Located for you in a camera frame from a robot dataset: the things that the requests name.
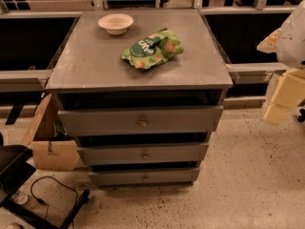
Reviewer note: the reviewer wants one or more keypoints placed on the brown cardboard box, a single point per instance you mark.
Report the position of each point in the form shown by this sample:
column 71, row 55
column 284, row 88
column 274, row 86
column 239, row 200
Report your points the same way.
column 50, row 151

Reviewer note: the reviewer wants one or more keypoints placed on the green chip bag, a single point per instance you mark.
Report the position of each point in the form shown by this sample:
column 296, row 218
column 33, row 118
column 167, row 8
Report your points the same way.
column 154, row 50

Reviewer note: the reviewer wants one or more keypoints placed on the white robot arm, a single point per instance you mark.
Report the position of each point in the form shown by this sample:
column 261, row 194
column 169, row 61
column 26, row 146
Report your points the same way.
column 288, row 42

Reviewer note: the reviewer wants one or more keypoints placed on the white bowl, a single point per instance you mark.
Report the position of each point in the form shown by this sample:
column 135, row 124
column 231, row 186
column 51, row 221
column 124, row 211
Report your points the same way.
column 115, row 24

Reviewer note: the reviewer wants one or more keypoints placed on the grey drawer cabinet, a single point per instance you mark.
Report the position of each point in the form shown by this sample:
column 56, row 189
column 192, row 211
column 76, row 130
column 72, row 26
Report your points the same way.
column 91, row 74

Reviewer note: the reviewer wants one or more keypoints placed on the grey drawer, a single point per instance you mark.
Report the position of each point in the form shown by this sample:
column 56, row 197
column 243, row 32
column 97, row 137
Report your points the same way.
column 147, row 153
column 136, row 121
column 129, row 177

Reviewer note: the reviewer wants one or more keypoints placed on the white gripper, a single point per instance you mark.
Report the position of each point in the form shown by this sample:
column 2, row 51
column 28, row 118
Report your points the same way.
column 292, row 43

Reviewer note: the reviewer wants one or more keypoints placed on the grey top drawer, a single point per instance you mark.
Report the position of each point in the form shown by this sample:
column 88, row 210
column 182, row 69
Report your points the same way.
column 136, row 121

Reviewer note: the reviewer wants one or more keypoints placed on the grey bottom drawer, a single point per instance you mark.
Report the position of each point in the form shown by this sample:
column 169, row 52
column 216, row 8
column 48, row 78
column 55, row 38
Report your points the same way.
column 129, row 177

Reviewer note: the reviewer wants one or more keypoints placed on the grey middle drawer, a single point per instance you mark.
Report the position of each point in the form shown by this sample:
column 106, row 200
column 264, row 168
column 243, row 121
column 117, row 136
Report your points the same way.
column 147, row 153

